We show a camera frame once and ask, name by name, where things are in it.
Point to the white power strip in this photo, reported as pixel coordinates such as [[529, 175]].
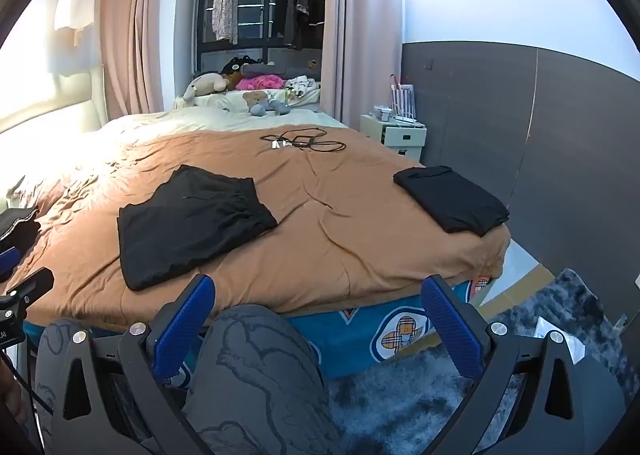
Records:
[[409, 121]]

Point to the striped gift bag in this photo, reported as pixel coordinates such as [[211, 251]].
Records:
[[402, 97]]

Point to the pink cloth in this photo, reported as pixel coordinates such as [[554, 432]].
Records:
[[260, 83]]

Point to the pink curtain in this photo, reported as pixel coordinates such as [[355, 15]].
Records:
[[360, 35], [135, 35]]

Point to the cream plush toy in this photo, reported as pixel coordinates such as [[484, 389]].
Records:
[[205, 84]]

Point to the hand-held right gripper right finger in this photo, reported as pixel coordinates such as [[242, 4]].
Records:
[[450, 330]]

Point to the white charger plug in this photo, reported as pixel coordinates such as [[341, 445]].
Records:
[[277, 145]]

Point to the black plush toy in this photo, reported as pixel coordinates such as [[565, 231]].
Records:
[[235, 66]]

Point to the white bedside cabinet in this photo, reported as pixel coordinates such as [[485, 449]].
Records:
[[395, 142]]

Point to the hanging floral garment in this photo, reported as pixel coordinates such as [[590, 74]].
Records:
[[225, 5]]

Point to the grey shaggy rug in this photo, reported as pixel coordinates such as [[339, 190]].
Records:
[[410, 395]]

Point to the dark cloth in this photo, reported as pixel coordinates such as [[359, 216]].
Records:
[[15, 225]]

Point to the grey plush toy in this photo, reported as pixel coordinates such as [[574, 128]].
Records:
[[258, 109], [281, 108]]

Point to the person's left forearm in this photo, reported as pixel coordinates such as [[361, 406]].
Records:
[[10, 395]]

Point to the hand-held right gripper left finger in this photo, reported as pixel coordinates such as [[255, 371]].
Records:
[[184, 330]]

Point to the blue printed bed sheet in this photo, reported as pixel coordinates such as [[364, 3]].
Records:
[[350, 340]]

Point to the dark window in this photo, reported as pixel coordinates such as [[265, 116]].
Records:
[[260, 0]]

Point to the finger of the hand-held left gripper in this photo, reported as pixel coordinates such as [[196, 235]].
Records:
[[9, 259], [31, 285]]

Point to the white printed cloth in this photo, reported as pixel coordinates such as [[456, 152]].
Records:
[[302, 85]]

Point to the white plastic bag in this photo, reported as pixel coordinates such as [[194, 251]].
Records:
[[562, 342]]

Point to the brown blanket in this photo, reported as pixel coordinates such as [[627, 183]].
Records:
[[325, 215]]

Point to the person's right leg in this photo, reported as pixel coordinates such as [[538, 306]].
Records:
[[255, 375]]

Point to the black pants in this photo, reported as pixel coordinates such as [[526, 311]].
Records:
[[192, 225], [450, 205]]

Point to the folded black pants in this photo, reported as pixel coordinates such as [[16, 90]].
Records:
[[450, 205]]

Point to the white padded headboard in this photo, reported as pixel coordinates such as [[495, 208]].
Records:
[[50, 117]]

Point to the cream bed sheet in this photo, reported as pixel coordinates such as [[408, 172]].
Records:
[[200, 117]]

